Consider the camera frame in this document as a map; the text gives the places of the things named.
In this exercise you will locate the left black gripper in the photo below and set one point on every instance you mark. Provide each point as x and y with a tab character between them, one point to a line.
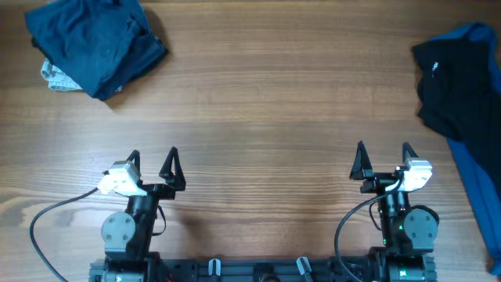
176	179

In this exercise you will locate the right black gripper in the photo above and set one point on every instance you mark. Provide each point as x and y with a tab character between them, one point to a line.
362	168

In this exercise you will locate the black polo shirt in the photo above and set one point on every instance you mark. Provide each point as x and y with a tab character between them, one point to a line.
458	100

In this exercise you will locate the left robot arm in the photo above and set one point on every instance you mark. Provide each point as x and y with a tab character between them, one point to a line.
127	235

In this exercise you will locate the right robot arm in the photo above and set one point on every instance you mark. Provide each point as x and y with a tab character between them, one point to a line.
408	231

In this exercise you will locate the bright blue shirt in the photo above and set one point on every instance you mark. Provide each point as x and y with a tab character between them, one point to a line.
481	191

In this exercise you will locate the white patterned folded cloth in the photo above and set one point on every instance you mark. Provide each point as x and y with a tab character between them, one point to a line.
60	81

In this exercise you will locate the folded dark blue garment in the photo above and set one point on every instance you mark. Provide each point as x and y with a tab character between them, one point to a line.
101	45

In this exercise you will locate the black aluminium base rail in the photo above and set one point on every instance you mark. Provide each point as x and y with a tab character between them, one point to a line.
262	270

